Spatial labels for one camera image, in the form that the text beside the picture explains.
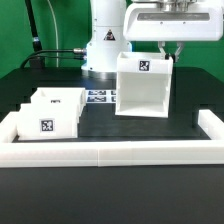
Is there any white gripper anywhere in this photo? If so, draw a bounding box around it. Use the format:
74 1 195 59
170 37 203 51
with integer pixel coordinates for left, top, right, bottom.
123 3 223 63

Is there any white drawer cabinet box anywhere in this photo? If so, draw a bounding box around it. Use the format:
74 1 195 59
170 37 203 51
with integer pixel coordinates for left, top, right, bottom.
115 52 173 118

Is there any white front drawer tray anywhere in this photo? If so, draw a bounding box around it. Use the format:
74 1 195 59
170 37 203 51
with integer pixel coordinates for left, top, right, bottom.
17 103 79 140

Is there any white drawer tray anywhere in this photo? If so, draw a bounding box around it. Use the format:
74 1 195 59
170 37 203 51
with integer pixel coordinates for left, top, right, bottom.
17 103 79 140
30 87 86 114

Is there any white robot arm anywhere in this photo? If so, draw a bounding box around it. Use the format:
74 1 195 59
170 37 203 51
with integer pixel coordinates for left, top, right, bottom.
82 0 224 79

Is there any white rear drawer tray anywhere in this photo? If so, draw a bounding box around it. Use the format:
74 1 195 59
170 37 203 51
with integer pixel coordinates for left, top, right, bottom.
30 87 86 114

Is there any fiducial marker sheet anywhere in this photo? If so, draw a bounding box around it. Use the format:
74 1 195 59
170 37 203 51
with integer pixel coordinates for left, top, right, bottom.
86 90 116 103

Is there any white cable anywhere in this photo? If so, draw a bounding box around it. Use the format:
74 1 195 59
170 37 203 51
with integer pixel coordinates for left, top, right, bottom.
46 0 60 68

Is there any black cable with connector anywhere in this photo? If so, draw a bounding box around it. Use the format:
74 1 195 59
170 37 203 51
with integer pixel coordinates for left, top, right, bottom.
19 47 88 69

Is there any white u-shaped boundary frame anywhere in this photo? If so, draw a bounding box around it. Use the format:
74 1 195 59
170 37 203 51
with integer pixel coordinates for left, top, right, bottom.
0 110 224 168

